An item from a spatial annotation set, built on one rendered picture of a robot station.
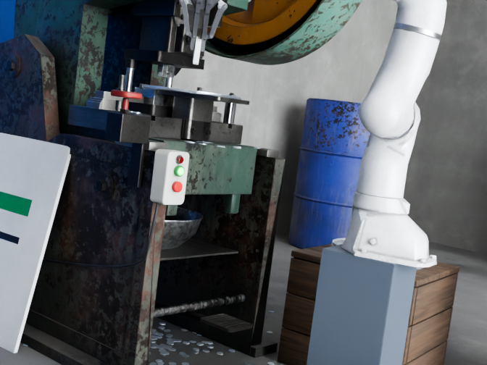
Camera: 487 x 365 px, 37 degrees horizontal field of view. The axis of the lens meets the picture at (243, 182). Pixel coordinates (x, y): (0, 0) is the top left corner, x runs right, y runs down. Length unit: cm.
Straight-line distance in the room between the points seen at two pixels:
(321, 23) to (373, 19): 304
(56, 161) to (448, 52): 371
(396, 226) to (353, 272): 15
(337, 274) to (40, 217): 90
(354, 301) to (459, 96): 370
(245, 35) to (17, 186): 89
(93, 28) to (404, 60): 100
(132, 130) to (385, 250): 68
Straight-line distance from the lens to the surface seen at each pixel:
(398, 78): 169
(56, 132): 225
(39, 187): 219
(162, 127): 205
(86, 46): 227
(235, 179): 216
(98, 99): 207
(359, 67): 524
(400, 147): 176
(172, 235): 214
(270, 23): 241
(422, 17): 172
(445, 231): 532
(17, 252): 221
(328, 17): 233
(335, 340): 176
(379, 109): 164
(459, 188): 527
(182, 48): 213
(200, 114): 210
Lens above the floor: 74
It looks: 5 degrees down
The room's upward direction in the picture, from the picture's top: 7 degrees clockwise
